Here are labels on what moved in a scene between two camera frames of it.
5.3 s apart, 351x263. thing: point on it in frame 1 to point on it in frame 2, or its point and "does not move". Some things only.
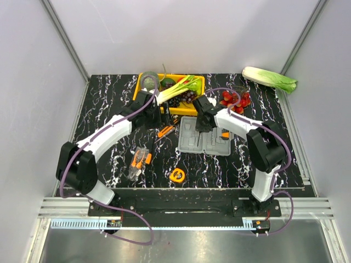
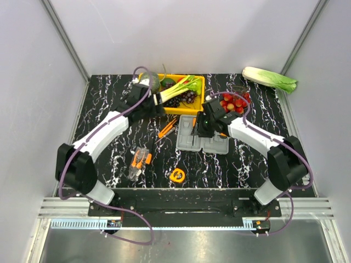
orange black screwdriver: x=148 y=158 does not move
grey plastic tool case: x=217 y=141 does not move
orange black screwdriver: x=199 y=132 to x=192 y=133
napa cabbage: x=279 y=82 does not move
